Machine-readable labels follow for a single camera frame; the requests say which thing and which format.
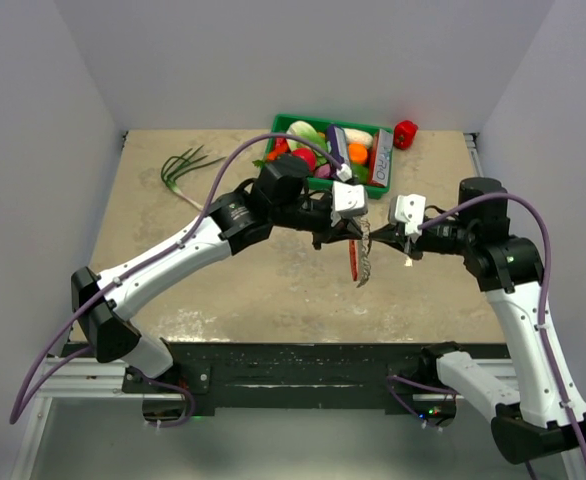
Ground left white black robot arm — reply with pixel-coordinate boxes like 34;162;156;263
71;154;368;392

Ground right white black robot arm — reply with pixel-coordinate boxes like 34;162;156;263
372;177;586;467

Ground purple sweet potato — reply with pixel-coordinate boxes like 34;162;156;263
313;163;332;179

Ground green vegetable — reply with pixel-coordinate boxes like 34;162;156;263
351;164;369;185

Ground red apple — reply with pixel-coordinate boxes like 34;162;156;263
291;148;317;171

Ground red grey box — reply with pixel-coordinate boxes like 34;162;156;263
367;129;393;188

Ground purple white box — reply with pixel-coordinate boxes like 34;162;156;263
325;124;350;165

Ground orange fruit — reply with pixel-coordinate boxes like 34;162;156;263
348;143;369;165

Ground red chili pepper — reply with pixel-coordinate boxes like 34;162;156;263
266;137;289;162

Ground white green cabbage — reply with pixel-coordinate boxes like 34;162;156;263
285;120;327;151

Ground white radish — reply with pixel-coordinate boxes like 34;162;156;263
343;128;373;149

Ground green plastic bin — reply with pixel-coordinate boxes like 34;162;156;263
272;113;393;200

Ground red bell pepper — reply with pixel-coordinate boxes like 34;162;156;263
393;120;419;150

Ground green spring onion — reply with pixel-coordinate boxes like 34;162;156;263
160;145;224;211

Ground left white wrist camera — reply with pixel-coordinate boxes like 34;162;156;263
332;164;368;219

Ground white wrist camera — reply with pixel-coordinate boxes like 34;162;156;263
388;194;426;241
332;164;368;219

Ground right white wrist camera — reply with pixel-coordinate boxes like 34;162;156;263
388;194;426;241

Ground black base frame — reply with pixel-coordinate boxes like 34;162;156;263
60;339;529;419

